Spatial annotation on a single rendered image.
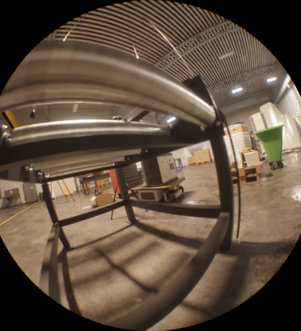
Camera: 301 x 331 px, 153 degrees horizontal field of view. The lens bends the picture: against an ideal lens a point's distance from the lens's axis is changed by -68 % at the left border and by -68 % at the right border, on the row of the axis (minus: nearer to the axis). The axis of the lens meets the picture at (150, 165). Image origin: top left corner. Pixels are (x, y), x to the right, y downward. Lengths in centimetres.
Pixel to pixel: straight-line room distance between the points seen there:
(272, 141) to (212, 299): 268
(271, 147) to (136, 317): 290
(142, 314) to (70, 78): 47
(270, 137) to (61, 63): 285
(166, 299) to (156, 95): 48
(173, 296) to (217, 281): 43
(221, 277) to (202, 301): 17
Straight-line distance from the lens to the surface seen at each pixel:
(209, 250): 46
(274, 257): 90
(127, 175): 315
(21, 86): 19
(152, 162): 187
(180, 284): 38
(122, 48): 885
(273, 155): 289
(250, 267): 83
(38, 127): 45
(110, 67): 19
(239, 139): 379
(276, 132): 282
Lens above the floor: 67
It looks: 1 degrees up
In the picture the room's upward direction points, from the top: 13 degrees counter-clockwise
